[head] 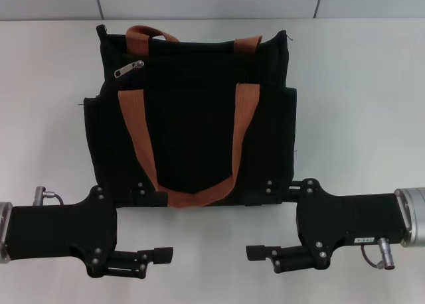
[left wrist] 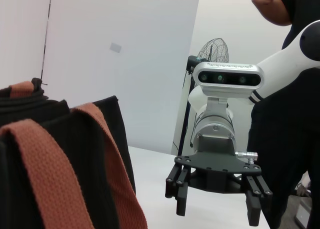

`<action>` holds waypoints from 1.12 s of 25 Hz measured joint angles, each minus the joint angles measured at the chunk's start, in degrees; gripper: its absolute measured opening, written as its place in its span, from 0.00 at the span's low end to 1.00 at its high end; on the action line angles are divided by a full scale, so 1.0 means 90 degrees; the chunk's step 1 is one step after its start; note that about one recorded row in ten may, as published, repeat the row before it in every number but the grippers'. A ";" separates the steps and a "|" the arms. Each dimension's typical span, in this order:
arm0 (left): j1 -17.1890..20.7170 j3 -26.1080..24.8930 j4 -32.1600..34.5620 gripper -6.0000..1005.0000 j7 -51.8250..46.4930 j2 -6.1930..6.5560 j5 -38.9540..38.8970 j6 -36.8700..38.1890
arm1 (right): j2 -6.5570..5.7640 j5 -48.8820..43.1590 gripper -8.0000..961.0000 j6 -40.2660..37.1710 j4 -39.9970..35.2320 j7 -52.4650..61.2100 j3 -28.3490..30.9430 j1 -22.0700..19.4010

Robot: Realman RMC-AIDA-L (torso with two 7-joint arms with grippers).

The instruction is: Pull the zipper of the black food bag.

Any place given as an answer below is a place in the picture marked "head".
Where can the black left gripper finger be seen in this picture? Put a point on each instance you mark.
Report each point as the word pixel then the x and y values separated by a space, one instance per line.
pixel 152 198

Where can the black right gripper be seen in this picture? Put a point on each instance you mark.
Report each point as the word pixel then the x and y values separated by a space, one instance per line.
pixel 352 217

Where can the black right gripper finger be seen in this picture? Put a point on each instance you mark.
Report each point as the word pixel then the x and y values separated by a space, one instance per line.
pixel 162 254

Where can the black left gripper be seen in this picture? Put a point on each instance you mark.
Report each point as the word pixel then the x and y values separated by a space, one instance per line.
pixel 50 227

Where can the silver zipper pull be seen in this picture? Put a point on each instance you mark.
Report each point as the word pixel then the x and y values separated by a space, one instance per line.
pixel 127 69

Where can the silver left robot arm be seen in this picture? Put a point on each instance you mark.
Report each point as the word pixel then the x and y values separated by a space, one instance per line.
pixel 4 231

